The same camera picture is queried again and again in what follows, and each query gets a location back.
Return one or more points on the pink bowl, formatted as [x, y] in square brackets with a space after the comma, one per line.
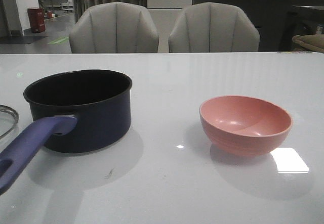
[244, 126]

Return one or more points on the glass lid blue knob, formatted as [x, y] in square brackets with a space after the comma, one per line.
[9, 120]

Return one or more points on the dark blue saucepan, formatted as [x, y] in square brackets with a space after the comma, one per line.
[72, 112]

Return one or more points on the right beige chair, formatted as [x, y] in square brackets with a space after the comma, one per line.
[211, 28]

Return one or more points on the beige chair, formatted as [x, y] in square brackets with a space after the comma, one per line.
[114, 28]
[211, 28]

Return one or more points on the left beige chair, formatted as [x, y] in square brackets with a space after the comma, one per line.
[114, 28]

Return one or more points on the grey counter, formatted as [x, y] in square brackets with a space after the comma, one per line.
[276, 20]

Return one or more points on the red trash bin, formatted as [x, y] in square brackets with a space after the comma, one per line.
[36, 20]

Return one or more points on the dark floor mat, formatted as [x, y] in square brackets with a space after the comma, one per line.
[21, 39]

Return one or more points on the beige cushion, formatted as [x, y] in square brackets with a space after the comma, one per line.
[312, 42]

